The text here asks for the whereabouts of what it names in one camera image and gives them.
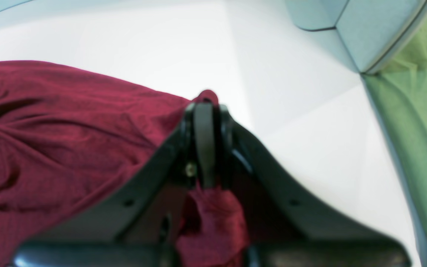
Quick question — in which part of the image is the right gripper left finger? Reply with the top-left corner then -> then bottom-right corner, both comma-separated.
12,103 -> 214,267

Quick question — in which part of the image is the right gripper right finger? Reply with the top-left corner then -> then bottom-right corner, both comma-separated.
215,105 -> 411,267

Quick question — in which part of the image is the dark red t-shirt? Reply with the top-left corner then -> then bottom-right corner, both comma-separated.
0,60 -> 251,267

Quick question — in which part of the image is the green cloth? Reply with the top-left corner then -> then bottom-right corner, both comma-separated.
363,19 -> 427,266

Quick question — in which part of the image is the grey side panel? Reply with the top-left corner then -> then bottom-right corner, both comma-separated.
285,0 -> 427,74

